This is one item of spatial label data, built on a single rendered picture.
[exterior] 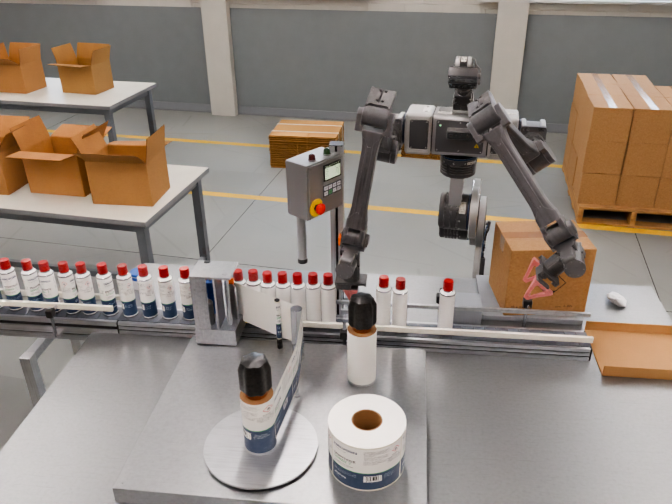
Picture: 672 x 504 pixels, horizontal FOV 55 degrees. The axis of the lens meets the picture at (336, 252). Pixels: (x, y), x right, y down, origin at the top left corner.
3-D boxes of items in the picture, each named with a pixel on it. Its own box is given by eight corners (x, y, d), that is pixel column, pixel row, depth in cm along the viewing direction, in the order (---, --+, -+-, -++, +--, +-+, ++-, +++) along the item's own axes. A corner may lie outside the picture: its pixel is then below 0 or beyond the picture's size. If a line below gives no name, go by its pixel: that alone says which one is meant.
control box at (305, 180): (287, 213, 216) (284, 159, 207) (322, 198, 227) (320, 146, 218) (309, 222, 210) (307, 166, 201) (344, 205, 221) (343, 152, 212)
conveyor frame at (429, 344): (117, 333, 235) (115, 322, 233) (129, 316, 245) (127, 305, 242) (590, 361, 218) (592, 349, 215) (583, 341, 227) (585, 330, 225)
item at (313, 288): (305, 327, 228) (303, 277, 219) (308, 319, 233) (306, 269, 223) (320, 328, 228) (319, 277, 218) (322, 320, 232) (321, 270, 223)
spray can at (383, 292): (374, 331, 226) (375, 280, 216) (375, 322, 230) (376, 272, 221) (389, 332, 225) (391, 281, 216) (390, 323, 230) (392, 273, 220)
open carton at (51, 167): (9, 201, 355) (-9, 136, 338) (64, 167, 401) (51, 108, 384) (83, 207, 347) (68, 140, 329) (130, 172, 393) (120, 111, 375)
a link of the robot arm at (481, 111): (485, 78, 188) (456, 98, 193) (500, 110, 180) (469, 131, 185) (550, 148, 218) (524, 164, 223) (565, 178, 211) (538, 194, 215)
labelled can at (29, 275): (36, 304, 244) (23, 256, 234) (48, 305, 243) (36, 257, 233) (28, 311, 239) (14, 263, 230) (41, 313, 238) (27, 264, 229)
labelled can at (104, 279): (107, 308, 240) (97, 260, 231) (120, 309, 240) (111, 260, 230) (101, 316, 236) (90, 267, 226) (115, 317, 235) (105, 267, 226)
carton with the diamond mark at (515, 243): (503, 315, 239) (511, 250, 226) (488, 282, 260) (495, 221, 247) (584, 313, 239) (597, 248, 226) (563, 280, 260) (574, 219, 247)
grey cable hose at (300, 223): (296, 263, 229) (294, 209, 219) (298, 259, 232) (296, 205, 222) (307, 264, 228) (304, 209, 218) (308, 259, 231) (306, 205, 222)
